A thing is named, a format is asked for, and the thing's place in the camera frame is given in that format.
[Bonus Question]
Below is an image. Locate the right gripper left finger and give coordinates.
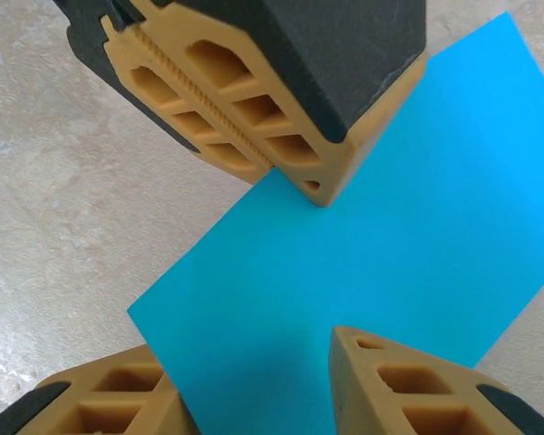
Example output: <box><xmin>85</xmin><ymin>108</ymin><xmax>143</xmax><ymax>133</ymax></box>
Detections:
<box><xmin>3</xmin><ymin>343</ymin><xmax>197</xmax><ymax>435</ymax></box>

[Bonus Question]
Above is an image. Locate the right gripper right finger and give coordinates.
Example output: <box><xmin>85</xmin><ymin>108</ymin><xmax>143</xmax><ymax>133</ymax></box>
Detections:
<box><xmin>328</xmin><ymin>324</ymin><xmax>544</xmax><ymax>435</ymax></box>

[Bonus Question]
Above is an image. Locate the blue paper sheet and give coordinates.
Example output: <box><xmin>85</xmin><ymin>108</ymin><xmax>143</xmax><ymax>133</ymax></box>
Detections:
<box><xmin>126</xmin><ymin>11</ymin><xmax>544</xmax><ymax>435</ymax></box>

